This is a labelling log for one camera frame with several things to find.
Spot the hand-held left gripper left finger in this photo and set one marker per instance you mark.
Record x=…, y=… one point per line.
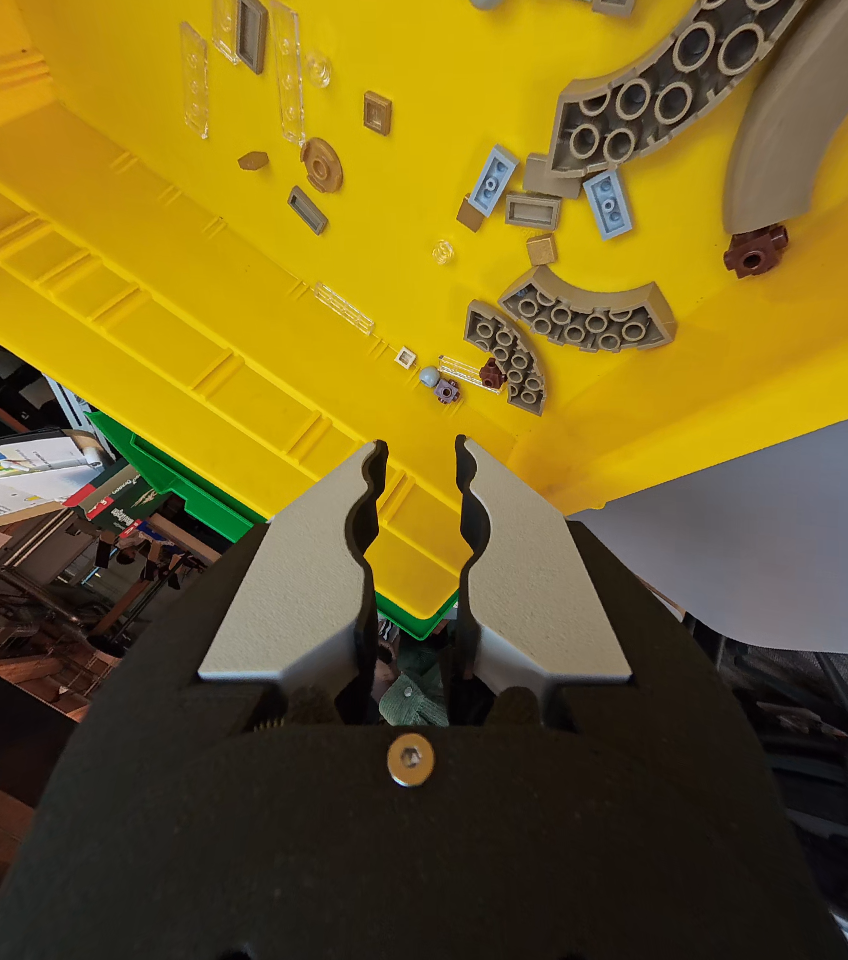
x=296, y=592

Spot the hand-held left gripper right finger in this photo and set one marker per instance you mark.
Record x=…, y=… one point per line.
x=536, y=600

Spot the green plastic bin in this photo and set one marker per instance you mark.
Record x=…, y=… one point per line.
x=191, y=487

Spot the dark green lego box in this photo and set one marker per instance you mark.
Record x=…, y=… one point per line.
x=120, y=502

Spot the lego pieces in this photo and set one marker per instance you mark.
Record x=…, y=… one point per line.
x=589, y=322

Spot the printed instruction sheet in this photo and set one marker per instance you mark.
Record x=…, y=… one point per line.
x=4, y=480

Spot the yellow plastic bin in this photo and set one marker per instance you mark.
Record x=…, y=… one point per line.
x=131, y=225

